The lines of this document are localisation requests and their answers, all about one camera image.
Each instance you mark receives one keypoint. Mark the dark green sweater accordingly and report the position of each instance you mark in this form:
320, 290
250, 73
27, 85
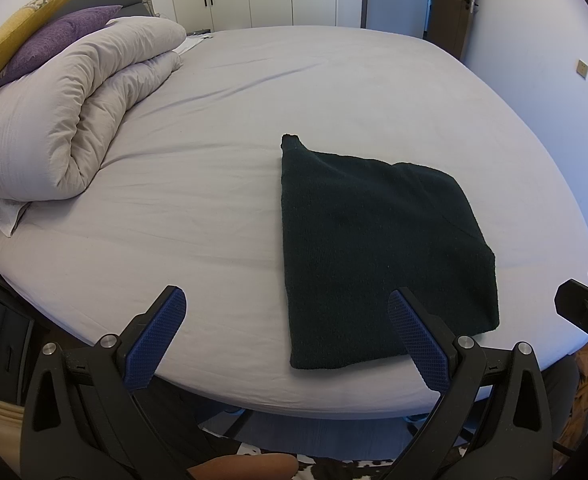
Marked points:
374, 250

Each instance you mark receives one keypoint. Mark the brown wooden door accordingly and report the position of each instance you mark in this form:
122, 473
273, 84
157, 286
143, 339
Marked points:
446, 10

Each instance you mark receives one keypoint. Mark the folded light grey duvet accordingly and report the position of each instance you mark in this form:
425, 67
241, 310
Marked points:
48, 110

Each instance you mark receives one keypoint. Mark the white papers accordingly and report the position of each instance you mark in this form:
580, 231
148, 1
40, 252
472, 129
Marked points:
193, 42

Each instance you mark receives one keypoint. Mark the brown cloth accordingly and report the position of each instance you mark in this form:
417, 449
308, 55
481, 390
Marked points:
584, 390

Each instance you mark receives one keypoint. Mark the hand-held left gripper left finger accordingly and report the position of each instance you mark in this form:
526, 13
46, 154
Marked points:
156, 345

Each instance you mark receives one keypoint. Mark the white pillow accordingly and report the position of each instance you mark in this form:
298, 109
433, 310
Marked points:
1, 215

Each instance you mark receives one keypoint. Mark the person's left hand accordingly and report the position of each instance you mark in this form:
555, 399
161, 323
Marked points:
244, 467

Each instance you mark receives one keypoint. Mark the cowhide rug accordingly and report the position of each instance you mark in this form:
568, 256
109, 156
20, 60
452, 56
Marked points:
334, 470

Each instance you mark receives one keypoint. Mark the purple pillow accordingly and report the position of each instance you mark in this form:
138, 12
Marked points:
53, 40

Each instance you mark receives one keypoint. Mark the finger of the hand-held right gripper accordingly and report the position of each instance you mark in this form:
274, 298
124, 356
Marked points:
579, 305

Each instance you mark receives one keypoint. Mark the round bed with grey sheet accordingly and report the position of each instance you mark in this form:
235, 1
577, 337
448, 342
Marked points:
198, 185

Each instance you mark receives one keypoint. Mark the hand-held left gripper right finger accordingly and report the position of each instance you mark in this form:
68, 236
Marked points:
419, 340

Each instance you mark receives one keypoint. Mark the yellow pillow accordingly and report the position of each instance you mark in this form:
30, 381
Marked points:
23, 15

